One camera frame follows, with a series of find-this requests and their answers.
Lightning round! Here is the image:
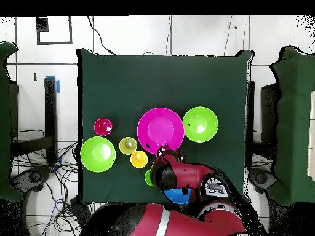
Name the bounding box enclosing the large pink plastic bowl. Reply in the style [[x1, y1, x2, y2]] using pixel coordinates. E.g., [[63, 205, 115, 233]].
[[137, 107, 185, 155]]

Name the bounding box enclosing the large blue plastic bowl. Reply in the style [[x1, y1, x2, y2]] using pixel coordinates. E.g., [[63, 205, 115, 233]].
[[161, 187, 192, 205]]

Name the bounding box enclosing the pale yellow translucent cup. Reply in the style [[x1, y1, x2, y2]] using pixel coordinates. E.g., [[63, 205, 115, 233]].
[[119, 136, 138, 156]]

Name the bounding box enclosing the orange-yellow plastic cup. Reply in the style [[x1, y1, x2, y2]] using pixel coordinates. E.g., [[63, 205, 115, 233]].
[[130, 150, 149, 170]]

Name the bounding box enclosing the green plastic bowl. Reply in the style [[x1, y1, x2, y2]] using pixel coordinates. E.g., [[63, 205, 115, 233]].
[[79, 136, 117, 173], [182, 106, 220, 143]]

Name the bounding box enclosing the green plastic cup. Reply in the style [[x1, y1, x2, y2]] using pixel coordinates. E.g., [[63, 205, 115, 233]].
[[144, 168, 155, 187]]

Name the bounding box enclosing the dark green tablecloth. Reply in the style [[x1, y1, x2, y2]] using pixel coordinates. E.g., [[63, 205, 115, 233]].
[[76, 47, 254, 206]]

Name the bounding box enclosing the red plastic cup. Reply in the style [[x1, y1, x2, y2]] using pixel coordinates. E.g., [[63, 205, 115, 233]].
[[94, 118, 113, 137]]

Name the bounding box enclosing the black floor power box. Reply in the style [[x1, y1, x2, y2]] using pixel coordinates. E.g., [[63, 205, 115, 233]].
[[69, 196, 92, 222]]

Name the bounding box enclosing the neighbouring green cloth table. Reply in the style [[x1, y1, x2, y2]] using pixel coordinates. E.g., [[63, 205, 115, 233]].
[[269, 45, 315, 207], [0, 41, 24, 203]]

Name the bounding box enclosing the black floor cable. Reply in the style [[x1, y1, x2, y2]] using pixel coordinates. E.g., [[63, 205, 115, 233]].
[[87, 16, 114, 55]]

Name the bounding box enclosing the black stand post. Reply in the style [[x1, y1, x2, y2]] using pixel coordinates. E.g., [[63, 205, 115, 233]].
[[44, 76, 60, 165], [246, 80, 256, 170]]

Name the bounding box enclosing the bundle of floor cables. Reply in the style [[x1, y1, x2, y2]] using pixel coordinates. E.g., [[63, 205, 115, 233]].
[[12, 141, 84, 236]]

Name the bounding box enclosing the grey pedestal foot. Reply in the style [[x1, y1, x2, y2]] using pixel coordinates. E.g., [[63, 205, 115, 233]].
[[10, 165, 52, 197], [248, 168, 279, 195]]

